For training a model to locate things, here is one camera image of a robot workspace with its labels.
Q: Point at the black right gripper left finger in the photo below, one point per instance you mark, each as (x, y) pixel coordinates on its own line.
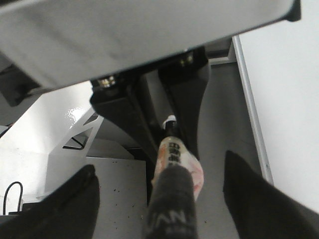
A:
(70, 212)

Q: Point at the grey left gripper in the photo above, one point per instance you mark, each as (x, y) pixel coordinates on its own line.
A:
(59, 43)

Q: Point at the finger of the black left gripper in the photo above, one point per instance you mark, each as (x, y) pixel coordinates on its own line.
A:
(127, 103)
(185, 82)

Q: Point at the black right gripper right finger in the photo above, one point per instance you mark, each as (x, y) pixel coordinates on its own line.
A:
(261, 211)

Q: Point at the black whiteboard marker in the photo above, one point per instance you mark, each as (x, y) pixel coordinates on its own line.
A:
(177, 182)

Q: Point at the white whiteboard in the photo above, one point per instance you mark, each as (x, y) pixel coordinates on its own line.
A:
(279, 69)

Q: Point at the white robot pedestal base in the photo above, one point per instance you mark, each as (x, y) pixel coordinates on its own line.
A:
(122, 173)

